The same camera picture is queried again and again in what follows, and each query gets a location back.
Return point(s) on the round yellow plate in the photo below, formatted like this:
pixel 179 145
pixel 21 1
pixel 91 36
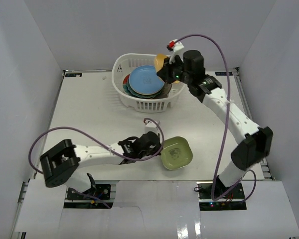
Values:
pixel 148 96

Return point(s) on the teal scalloped plate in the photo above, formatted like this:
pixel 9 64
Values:
pixel 127 88

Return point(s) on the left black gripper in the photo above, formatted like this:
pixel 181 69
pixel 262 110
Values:
pixel 156 145

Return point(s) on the round light blue plate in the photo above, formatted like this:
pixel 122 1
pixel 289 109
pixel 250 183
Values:
pixel 144 81

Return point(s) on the red teal floral plate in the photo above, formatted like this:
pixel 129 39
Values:
pixel 125 80

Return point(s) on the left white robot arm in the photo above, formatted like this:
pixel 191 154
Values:
pixel 61 162

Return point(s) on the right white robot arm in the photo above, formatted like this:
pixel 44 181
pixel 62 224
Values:
pixel 253 142

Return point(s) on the yellow square dish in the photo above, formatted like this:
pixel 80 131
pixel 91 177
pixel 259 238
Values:
pixel 159 61

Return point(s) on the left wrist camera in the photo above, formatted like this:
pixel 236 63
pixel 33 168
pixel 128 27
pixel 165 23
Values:
pixel 151 127

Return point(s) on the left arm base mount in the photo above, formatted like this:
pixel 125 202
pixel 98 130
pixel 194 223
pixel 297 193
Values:
pixel 95 197

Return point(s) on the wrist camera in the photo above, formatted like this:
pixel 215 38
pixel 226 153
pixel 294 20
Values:
pixel 176 48
pixel 151 127

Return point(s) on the green square dish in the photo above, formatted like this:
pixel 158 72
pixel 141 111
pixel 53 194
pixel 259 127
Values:
pixel 176 153

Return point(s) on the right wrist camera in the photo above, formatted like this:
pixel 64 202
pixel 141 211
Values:
pixel 176 48

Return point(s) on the white plastic dish basket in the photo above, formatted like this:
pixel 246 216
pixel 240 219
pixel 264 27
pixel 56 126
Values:
pixel 123 66

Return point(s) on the grey deer pattern plate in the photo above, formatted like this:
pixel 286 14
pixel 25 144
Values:
pixel 165 91

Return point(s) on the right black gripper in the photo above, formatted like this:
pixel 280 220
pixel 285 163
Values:
pixel 165 73

